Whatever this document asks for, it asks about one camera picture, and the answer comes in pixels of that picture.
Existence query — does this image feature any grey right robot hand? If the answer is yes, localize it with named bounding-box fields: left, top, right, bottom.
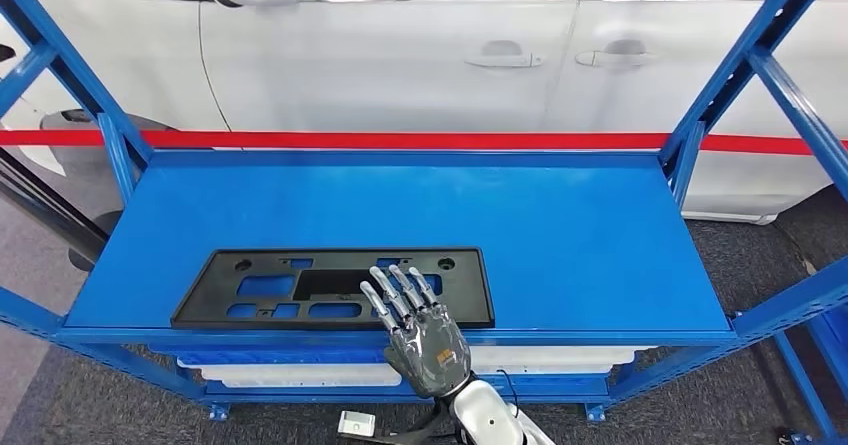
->
left=359, top=264, right=473, bottom=400

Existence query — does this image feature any black plastic plate frame part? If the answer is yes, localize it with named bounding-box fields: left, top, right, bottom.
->
left=170, top=247, right=496, bottom=331

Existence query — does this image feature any blue metal shelf rack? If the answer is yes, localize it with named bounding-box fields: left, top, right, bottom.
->
left=0, top=0, right=848, bottom=425

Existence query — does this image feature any blue wheeled shelf rack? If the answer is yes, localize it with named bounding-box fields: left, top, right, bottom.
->
left=771, top=309, right=848, bottom=445

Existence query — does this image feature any blue plastic crate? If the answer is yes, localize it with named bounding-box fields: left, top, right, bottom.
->
left=148, top=343, right=392, bottom=368

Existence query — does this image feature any white car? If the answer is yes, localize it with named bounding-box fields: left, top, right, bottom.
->
left=0, top=0, right=848, bottom=226

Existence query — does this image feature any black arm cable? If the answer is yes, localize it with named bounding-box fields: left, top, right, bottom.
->
left=370, top=369, right=521, bottom=445

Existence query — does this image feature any black stanchion post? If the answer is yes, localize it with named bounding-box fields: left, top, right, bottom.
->
left=0, top=150, right=124, bottom=272

